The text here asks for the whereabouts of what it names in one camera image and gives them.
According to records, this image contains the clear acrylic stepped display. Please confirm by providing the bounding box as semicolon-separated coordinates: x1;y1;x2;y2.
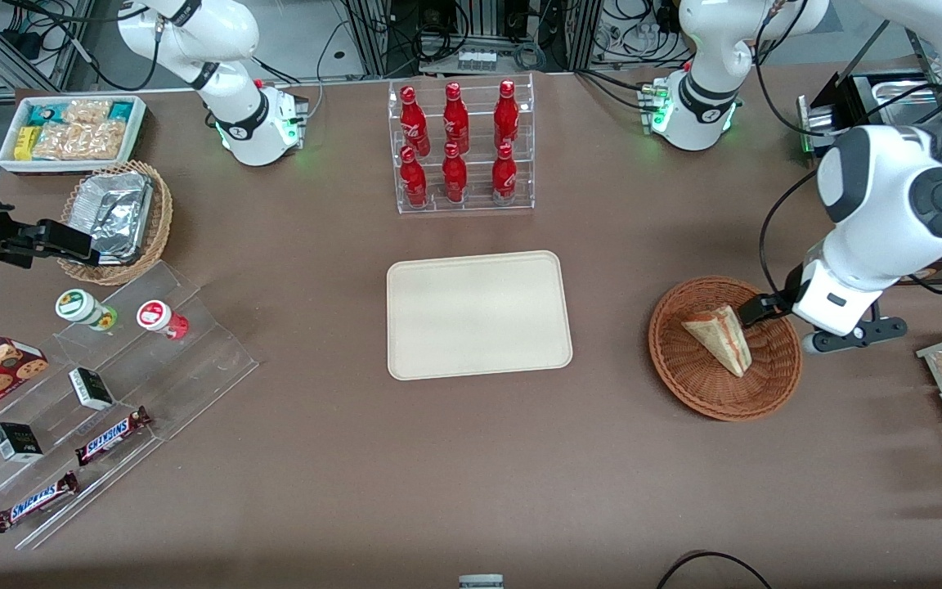
0;259;260;551

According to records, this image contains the red lid cup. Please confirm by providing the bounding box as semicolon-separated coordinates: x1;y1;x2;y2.
136;299;190;341

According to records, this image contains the triangle sandwich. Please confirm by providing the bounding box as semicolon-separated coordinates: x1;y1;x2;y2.
681;304;753;379

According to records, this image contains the red cola bottle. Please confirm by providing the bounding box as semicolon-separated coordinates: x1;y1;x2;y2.
491;142;518;206
493;79;521;150
442;82;470;155
399;86;432;158
442;142;469;204
399;146;428;208

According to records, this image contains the snickers chocolate bar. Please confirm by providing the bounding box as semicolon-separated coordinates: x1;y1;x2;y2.
74;406;153;468
0;470;80;534

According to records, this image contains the green lid cup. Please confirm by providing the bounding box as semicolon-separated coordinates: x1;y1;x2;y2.
55;289;119;332

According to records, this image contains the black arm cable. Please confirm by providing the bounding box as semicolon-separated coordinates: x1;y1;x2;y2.
757;167;820;297

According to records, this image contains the black framed metal tray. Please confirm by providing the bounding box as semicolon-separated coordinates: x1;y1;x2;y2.
796;71;942;158

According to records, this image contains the brown round wicker basket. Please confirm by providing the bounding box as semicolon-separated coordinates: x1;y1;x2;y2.
648;277;805;423

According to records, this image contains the white plastic snack bin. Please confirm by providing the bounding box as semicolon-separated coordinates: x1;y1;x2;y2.
0;95;148;175

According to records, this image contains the black looped cable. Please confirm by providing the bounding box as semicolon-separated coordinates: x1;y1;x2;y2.
654;550;775;589

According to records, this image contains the cream plastic tray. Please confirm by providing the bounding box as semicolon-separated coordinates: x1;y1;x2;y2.
386;250;574;382

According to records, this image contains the light tan wicker basket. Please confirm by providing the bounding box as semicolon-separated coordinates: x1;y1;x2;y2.
56;160;175;287

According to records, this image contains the small black box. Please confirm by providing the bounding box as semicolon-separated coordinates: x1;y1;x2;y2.
68;366;115;411
0;421;45;464

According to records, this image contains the clear acrylic bottle rack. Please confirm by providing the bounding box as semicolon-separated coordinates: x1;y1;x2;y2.
388;73;536;216

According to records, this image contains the clear bag of crackers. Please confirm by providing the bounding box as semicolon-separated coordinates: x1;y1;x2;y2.
61;99;113;126
33;121;126;162

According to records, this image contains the silver foil packet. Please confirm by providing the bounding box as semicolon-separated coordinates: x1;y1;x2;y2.
70;172;154;234
88;214;150;266

